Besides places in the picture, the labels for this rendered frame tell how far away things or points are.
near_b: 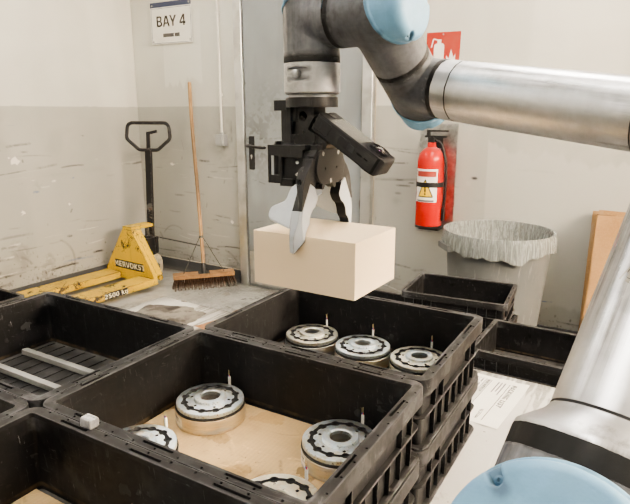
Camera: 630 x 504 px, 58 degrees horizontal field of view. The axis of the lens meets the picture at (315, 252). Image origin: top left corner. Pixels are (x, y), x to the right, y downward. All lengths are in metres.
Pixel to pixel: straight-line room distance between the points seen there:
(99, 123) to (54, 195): 0.66
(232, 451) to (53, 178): 3.82
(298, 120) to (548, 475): 0.59
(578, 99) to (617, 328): 0.34
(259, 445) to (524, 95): 0.56
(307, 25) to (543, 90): 0.29
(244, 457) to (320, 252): 0.30
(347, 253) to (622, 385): 0.43
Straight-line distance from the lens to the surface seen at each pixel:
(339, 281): 0.73
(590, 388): 0.36
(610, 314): 0.38
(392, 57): 0.74
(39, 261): 4.52
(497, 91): 0.70
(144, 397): 0.91
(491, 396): 1.29
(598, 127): 0.66
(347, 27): 0.73
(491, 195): 3.43
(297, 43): 0.77
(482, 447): 1.11
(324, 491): 0.59
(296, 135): 0.79
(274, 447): 0.84
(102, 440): 0.70
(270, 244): 0.78
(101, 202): 4.77
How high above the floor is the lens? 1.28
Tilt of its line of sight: 14 degrees down
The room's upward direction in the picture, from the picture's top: straight up
